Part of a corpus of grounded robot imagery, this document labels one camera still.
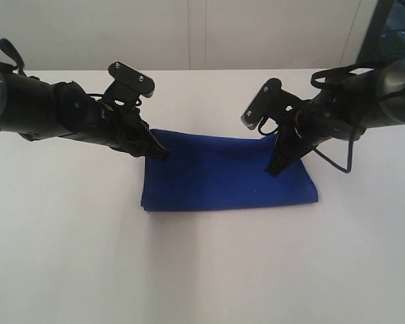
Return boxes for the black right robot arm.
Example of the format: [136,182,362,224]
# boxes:
[266,59,405,176]

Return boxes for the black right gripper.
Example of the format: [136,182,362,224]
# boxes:
[265,72,385,177]

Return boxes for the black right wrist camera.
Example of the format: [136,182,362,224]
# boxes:
[240,78,302,130]

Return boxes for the dark metal post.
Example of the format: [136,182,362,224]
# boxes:
[356,0,394,63]

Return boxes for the blue terry towel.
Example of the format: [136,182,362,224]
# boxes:
[140,130,319,212]

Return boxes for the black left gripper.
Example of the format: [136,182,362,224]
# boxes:
[53,82,170,159]

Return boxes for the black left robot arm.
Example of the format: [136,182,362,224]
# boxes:
[0,38,169,161]

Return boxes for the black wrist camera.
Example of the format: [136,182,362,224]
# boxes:
[240,78,302,130]
[103,61,155,104]

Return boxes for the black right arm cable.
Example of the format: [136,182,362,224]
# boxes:
[256,60,405,175]

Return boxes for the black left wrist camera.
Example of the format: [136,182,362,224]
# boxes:
[103,61,155,104]

